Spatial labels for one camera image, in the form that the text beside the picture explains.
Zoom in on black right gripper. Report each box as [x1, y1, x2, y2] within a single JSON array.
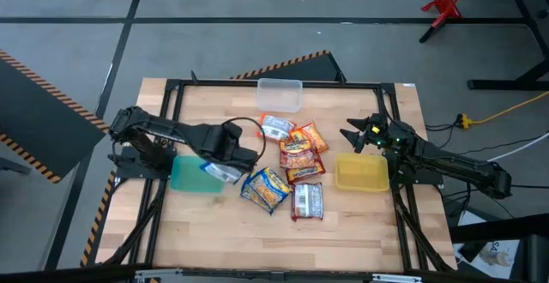
[[339, 112, 389, 154]]

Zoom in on blue Maruchan noodle pack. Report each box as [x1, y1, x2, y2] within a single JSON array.
[[238, 166, 293, 215], [199, 160, 244, 185]]

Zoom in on orange Maruchan noodle pack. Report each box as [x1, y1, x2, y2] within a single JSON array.
[[290, 122, 330, 154], [256, 113, 297, 142]]

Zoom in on red Maruchan noodle pack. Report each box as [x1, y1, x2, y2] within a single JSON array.
[[285, 162, 327, 185], [290, 182, 325, 222], [279, 138, 323, 171]]

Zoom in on yellow plastic container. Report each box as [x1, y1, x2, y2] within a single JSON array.
[[334, 152, 390, 193]]

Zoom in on teal plastic container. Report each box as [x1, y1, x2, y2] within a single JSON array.
[[169, 154, 226, 194]]

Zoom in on clear plastic container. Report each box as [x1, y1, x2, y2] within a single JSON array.
[[256, 77, 304, 114]]

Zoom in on black hazard striped floor mat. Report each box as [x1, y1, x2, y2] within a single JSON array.
[[0, 49, 111, 184], [231, 50, 347, 82]]

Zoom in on red metal stand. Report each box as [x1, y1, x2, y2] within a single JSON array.
[[419, 0, 480, 29]]

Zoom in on yellow black hazard tape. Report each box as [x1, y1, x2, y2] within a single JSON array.
[[80, 170, 118, 268]]

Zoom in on white printed poster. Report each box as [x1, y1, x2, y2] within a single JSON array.
[[454, 209, 522, 280]]

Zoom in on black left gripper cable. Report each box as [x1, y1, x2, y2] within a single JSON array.
[[221, 116, 268, 164]]

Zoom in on black aluminium table frame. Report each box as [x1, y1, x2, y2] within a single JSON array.
[[100, 70, 458, 274]]

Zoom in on yellow extension cable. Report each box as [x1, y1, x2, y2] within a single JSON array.
[[456, 90, 549, 129]]

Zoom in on black frame beam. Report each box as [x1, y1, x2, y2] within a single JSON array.
[[0, 263, 455, 283]]

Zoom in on white floor cable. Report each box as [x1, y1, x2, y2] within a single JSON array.
[[486, 131, 549, 164]]

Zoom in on black desk frame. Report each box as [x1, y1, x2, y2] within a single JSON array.
[[418, 0, 549, 91]]

